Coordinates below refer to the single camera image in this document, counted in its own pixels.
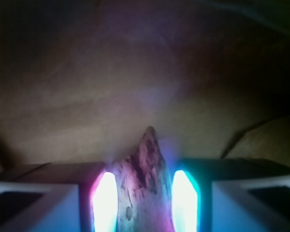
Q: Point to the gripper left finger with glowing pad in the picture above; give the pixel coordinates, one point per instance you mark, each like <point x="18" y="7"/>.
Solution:
<point x="73" y="197"/>

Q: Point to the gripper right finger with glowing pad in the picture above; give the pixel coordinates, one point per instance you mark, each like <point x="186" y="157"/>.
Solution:
<point x="231" y="195"/>

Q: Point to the brown paper bag bin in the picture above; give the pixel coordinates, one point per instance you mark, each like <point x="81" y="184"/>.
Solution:
<point x="81" y="80"/>

